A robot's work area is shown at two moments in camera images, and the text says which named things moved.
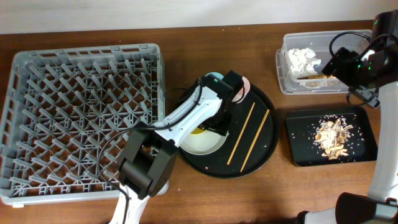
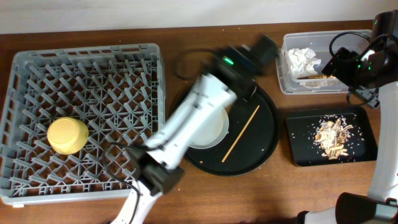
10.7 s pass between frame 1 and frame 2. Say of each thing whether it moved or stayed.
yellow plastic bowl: moved
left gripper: moved
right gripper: stayed
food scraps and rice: stayed
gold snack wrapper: stayed
